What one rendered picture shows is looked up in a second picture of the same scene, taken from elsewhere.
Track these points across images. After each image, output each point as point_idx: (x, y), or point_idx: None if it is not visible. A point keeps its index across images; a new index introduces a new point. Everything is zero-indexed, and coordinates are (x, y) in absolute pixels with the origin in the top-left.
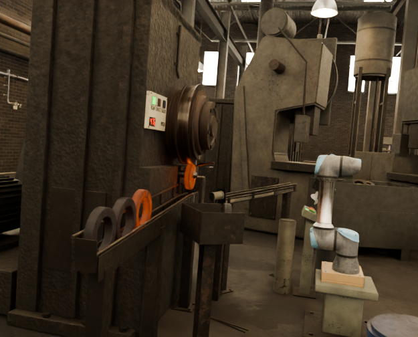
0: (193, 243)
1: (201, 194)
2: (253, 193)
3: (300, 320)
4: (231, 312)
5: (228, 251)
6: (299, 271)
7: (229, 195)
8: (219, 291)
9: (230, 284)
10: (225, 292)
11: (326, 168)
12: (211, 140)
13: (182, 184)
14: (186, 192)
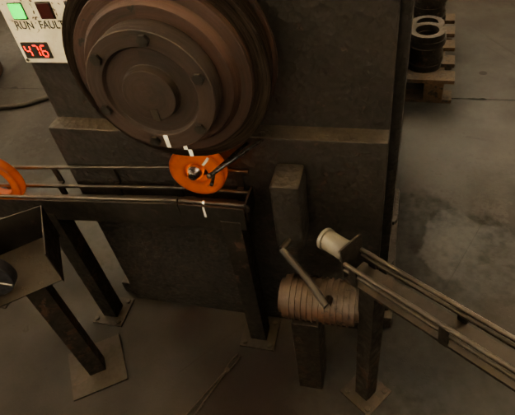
0: (242, 276)
1: (273, 215)
2: (444, 333)
3: None
4: (251, 412)
5: (366, 359)
6: None
7: (352, 270)
8: (313, 382)
9: (414, 412)
10: (349, 400)
11: None
12: (173, 125)
13: (236, 173)
14: (236, 191)
